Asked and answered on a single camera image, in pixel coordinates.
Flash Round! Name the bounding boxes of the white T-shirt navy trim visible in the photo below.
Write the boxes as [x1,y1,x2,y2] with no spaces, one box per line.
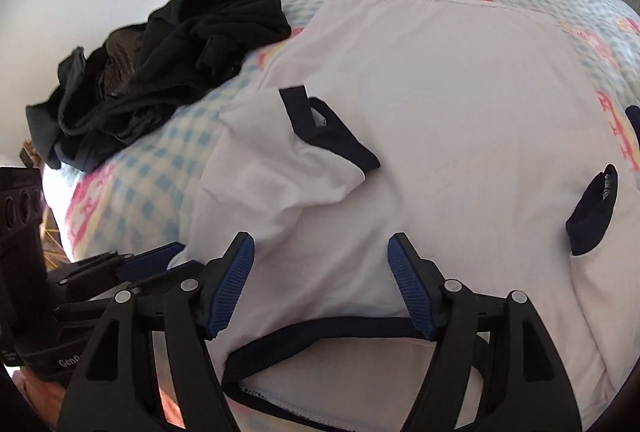
[172,0,633,432]

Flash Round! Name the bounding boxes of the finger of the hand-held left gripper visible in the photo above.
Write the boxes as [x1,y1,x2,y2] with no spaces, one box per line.
[59,241,183,286]
[127,261,206,299]

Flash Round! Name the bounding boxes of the checked cartoon printed blanket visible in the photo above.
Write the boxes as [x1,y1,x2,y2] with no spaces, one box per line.
[42,0,640,432]

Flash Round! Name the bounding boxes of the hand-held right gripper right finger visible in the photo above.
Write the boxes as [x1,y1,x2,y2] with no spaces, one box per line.
[387,232,583,432]

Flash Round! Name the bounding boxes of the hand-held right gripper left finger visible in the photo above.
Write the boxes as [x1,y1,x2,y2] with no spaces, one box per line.
[56,232,255,432]

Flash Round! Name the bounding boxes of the pile of black clothes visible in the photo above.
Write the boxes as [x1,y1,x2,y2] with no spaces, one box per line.
[26,0,293,172]

